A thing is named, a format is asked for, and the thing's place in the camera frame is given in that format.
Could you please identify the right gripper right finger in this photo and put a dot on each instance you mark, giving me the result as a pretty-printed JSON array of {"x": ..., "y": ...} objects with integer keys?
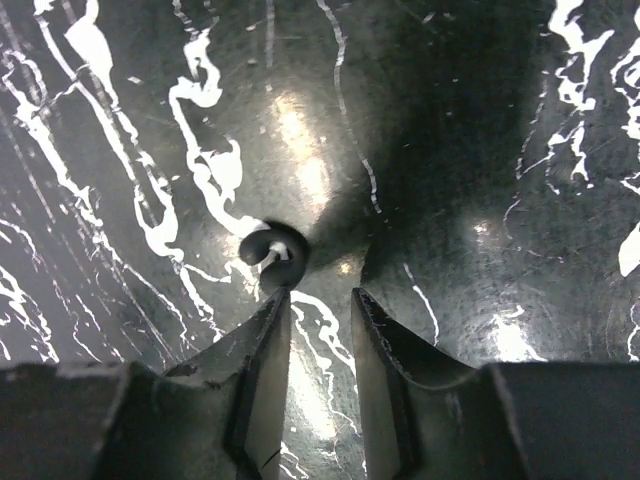
[{"x": 425, "y": 415}]

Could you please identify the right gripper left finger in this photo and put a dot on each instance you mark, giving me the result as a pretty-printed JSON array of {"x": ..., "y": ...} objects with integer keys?
[{"x": 218, "y": 415}]

